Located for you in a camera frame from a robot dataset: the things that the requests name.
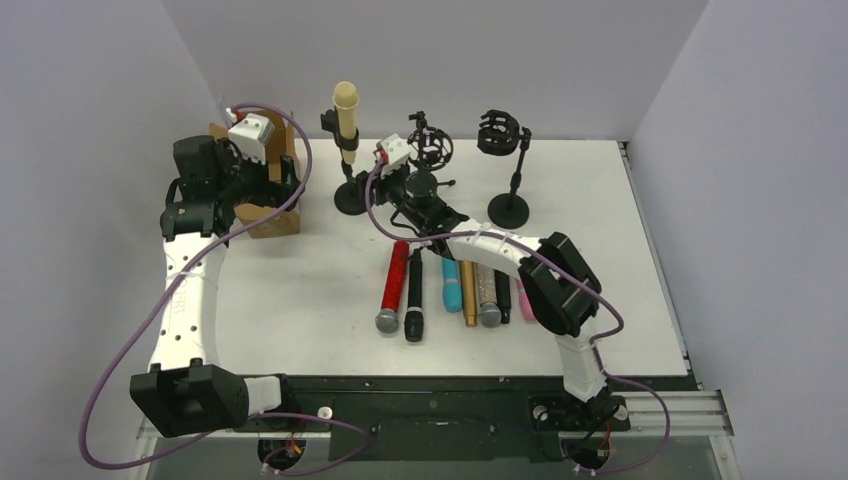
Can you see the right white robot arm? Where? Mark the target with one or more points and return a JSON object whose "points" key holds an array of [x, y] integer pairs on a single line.
{"points": [[563, 291]]}

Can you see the gold microphone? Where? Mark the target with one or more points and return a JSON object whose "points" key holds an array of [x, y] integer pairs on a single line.
{"points": [[468, 287]]}

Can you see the clip mic stand round base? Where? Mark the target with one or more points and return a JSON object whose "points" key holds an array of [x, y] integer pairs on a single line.
{"points": [[349, 197]]}

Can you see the cream microphone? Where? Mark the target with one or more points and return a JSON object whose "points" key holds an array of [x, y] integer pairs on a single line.
{"points": [[346, 100]]}

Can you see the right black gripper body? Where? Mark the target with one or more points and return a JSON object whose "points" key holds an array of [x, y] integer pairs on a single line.
{"points": [[382, 187]]}

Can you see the slim black microphone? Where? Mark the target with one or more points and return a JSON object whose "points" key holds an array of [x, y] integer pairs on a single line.
{"points": [[503, 296]]}

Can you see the blue microphone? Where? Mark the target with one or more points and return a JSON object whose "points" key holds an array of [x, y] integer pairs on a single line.
{"points": [[451, 288]]}

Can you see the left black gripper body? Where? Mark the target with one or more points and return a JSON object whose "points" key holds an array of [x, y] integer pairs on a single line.
{"points": [[263, 183]]}

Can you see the shock mount stand round base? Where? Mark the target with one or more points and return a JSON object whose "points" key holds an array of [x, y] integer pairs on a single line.
{"points": [[500, 135]]}

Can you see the red glitter microphone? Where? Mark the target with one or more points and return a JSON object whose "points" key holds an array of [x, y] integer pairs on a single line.
{"points": [[386, 320]]}

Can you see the tripod shock mount stand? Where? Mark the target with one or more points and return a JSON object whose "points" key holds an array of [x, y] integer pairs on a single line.
{"points": [[432, 147]]}

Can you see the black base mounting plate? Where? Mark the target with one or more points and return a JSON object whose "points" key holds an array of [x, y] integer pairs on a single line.
{"points": [[449, 418]]}

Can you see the silver glitter microphone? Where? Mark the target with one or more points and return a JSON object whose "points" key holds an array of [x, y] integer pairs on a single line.
{"points": [[489, 313]]}

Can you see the pink microphone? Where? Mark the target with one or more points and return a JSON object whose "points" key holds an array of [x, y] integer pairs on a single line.
{"points": [[524, 304]]}

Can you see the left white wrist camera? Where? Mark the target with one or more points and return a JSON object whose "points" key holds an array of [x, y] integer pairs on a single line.
{"points": [[251, 134]]}

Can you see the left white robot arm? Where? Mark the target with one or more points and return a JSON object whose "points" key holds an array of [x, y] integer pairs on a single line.
{"points": [[185, 390]]}

